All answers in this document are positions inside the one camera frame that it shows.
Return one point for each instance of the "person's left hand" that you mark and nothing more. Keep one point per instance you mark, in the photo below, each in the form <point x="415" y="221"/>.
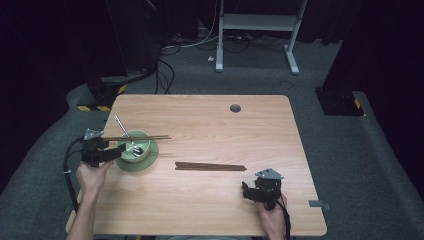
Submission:
<point x="91" y="178"/>

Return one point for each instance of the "green plate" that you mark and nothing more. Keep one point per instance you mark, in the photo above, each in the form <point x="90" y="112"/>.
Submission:
<point x="151" y="156"/>

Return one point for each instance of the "grey tape strip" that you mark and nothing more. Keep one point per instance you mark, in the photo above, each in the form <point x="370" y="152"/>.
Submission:
<point x="318" y="204"/>

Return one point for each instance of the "person's right hand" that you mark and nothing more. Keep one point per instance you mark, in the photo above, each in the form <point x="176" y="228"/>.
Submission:
<point x="274" y="220"/>

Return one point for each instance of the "pile of brown wooden chopsticks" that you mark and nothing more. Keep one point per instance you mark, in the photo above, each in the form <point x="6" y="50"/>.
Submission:
<point x="210" y="166"/>

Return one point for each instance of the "black upright case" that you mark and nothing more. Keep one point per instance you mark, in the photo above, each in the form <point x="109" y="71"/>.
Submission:
<point x="133" y="33"/>

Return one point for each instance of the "metal spoon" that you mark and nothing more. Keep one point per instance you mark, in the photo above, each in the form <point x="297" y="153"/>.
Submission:
<point x="121" y="126"/>

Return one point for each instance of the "single brown chopstick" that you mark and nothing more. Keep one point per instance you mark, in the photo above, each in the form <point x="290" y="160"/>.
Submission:
<point x="140" y="136"/>
<point x="146" y="138"/>

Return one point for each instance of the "small white plug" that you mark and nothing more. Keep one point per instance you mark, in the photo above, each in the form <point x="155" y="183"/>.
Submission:
<point x="210" y="58"/>

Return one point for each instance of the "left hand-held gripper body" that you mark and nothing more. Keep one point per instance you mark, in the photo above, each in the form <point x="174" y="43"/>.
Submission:
<point x="91" y="150"/>

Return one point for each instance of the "white metal stand frame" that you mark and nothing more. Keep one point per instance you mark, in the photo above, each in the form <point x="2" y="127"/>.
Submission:
<point x="258" y="22"/>

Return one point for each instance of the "grey round desk grommet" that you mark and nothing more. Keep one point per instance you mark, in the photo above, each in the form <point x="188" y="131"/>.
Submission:
<point x="235" y="108"/>

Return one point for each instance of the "green bowl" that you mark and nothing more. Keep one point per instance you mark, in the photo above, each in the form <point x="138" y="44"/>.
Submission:
<point x="128" y="154"/>

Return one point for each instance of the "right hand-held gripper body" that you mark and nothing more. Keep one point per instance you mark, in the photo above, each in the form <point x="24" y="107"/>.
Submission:
<point x="269" y="191"/>

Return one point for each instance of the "black base with hazard stripes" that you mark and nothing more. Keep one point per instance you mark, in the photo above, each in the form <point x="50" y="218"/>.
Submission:
<point x="338" y="103"/>
<point x="100" y="93"/>

